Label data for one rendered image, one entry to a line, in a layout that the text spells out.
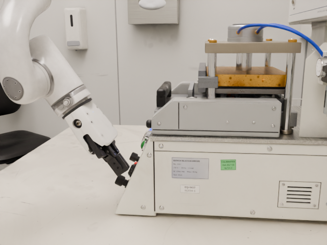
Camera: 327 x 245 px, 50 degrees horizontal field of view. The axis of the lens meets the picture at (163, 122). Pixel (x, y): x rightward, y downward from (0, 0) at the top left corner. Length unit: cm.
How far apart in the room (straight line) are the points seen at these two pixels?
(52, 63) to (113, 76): 167
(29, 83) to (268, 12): 184
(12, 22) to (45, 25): 185
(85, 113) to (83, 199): 23
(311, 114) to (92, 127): 43
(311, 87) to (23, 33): 53
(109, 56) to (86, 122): 169
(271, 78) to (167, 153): 26
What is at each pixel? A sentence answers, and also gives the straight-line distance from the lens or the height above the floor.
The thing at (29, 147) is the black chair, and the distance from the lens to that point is 227.
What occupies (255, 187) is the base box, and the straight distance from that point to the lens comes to 73.
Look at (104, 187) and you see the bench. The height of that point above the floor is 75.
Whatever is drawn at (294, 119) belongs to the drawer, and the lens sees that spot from 76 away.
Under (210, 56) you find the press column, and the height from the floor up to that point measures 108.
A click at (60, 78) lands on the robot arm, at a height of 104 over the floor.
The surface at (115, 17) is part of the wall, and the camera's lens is 238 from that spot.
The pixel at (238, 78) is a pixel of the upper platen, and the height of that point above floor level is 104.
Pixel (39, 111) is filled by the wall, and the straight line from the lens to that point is 264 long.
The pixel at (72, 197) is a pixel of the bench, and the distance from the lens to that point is 88.
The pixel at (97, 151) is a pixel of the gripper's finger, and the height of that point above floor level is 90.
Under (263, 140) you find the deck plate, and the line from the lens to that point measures 70.
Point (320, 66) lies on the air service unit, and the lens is 65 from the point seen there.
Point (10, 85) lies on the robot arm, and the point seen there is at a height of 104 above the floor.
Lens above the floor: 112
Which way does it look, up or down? 14 degrees down
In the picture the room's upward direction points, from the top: straight up
